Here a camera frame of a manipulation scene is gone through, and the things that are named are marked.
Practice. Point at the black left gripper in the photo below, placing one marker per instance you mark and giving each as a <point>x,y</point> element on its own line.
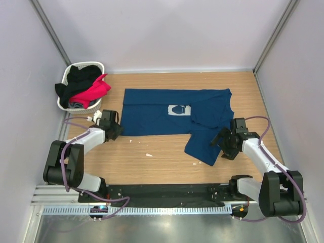
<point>115,130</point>

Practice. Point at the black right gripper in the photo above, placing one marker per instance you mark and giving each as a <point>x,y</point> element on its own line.
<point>225,142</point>

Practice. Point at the blue t shirt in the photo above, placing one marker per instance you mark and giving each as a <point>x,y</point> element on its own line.
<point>199,113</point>

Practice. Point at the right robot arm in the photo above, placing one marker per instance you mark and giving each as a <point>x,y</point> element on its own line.
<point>280,194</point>

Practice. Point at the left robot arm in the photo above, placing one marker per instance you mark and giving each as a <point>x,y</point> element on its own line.
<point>65,162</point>

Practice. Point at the pink t shirt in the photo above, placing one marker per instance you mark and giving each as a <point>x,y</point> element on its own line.
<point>98,90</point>

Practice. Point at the grey t shirt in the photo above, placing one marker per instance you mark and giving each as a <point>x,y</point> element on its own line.
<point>81,104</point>

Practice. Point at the white laundry basket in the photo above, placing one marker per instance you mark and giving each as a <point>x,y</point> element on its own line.
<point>92,108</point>

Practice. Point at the black t shirt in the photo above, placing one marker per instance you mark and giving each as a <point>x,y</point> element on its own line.
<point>78,80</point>

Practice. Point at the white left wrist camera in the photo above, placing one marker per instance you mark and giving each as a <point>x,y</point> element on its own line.
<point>95,118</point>

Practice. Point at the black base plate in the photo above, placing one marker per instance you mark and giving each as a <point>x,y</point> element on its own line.
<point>175,195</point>

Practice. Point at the aluminium frame rail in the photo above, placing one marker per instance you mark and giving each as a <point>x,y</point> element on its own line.
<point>56,195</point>

